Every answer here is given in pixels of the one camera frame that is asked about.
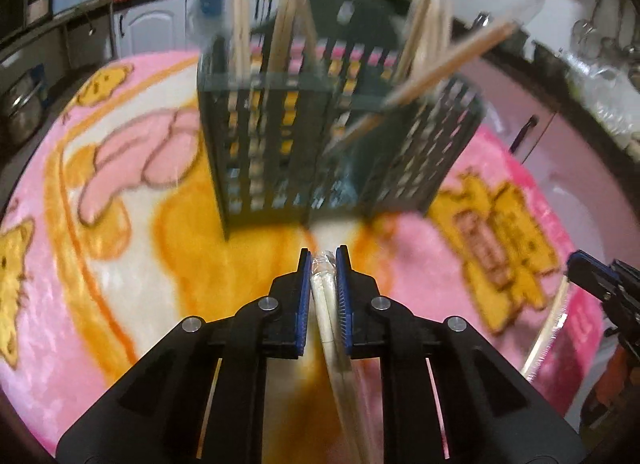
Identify clear plastic bag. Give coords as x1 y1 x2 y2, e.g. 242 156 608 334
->
565 49 640 145

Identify pink printed blanket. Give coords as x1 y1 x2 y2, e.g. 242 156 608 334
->
0 42 606 464

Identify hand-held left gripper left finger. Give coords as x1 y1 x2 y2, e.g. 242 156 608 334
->
55 248 312 464

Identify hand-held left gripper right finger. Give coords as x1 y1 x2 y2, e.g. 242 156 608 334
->
336 245 586 464

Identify dark plastic utensil holder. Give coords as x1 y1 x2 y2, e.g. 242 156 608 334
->
197 0 487 241

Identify black cabinet handle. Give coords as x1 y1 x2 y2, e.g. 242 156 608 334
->
509 115 540 165

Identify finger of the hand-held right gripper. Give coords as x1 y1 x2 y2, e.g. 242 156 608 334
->
565 250 626 302

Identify person's right hand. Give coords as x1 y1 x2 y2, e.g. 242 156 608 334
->
582 344 636 427

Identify hanging metal ladle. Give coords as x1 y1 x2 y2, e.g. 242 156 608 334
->
612 0 640 62
572 0 601 52

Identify wooden chopsticks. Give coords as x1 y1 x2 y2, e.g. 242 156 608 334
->
287 0 323 68
227 0 255 112
519 274 573 381
270 0 301 75
325 19 521 155
310 249 381 464
400 0 455 88

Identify metal cooking pot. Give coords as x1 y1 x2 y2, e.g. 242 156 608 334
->
0 77 48 145

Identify white kitchen cabinets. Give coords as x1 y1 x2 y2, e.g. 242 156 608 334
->
112 0 281 62

